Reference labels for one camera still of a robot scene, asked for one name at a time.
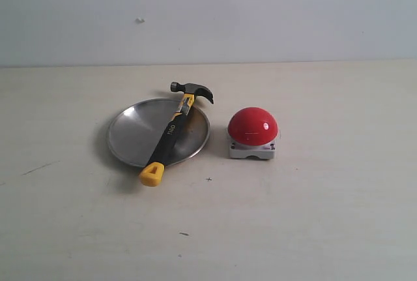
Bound black yellow claw hammer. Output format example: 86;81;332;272
139;81;214;187

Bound red dome push button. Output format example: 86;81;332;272
227;107;280;160

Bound round metal plate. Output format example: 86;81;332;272
107;98;210;168

